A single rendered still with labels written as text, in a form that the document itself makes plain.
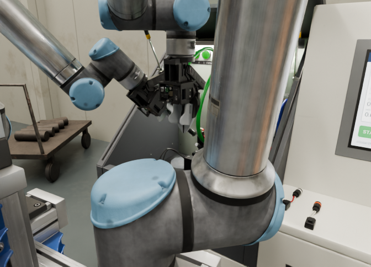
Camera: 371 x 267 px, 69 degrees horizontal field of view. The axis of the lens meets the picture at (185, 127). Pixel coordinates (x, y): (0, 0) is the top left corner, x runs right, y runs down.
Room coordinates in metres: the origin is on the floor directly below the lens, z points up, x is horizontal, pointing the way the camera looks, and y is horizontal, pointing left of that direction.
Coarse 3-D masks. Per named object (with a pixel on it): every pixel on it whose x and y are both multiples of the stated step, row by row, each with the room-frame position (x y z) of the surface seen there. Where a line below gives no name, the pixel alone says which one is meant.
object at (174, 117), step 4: (176, 104) 0.74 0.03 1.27; (176, 108) 0.74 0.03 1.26; (180, 108) 0.74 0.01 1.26; (172, 112) 0.73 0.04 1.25; (176, 112) 0.74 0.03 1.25; (180, 112) 0.74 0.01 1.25; (172, 116) 0.72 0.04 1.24; (176, 116) 0.74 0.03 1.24; (180, 116) 0.74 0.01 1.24; (172, 120) 0.72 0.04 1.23; (176, 120) 0.73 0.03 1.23; (180, 128) 0.74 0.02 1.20
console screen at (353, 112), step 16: (368, 48) 0.82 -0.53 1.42; (352, 64) 0.83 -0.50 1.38; (368, 64) 0.80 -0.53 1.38; (352, 80) 0.81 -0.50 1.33; (368, 80) 0.79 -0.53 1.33; (352, 96) 0.80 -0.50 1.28; (368, 96) 0.78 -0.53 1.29; (352, 112) 0.79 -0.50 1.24; (368, 112) 0.76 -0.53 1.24; (352, 128) 0.77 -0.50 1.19; (368, 128) 0.75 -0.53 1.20; (352, 144) 0.76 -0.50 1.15; (368, 144) 0.74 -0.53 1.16; (368, 160) 0.73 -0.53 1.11
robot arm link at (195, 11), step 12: (156, 0) 0.58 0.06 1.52; (168, 0) 0.59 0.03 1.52; (180, 0) 0.57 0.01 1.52; (192, 0) 0.58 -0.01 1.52; (204, 0) 0.58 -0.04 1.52; (156, 12) 0.58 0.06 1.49; (168, 12) 0.59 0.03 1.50; (180, 12) 0.57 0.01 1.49; (192, 12) 0.57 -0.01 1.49; (204, 12) 0.58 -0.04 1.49; (156, 24) 0.59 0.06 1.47; (168, 24) 0.60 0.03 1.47; (180, 24) 0.58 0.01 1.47; (192, 24) 0.58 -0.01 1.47
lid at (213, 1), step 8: (208, 0) 1.16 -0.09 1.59; (216, 0) 1.14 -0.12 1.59; (312, 0) 0.96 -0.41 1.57; (320, 0) 0.95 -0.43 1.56; (216, 8) 1.19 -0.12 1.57; (312, 8) 0.99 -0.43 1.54; (304, 16) 1.04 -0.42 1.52; (208, 24) 1.28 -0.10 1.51; (304, 24) 1.08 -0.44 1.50; (200, 32) 1.36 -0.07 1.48; (208, 32) 1.34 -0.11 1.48; (304, 32) 1.12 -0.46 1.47
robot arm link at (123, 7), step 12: (108, 0) 0.51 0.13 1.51; (120, 0) 0.47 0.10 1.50; (132, 0) 0.48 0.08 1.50; (144, 0) 0.51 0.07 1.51; (108, 12) 0.56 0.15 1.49; (120, 12) 0.52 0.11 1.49; (132, 12) 0.52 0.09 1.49; (144, 12) 0.56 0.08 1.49; (108, 24) 0.58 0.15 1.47; (120, 24) 0.58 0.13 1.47; (132, 24) 0.57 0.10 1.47; (144, 24) 0.59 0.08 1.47
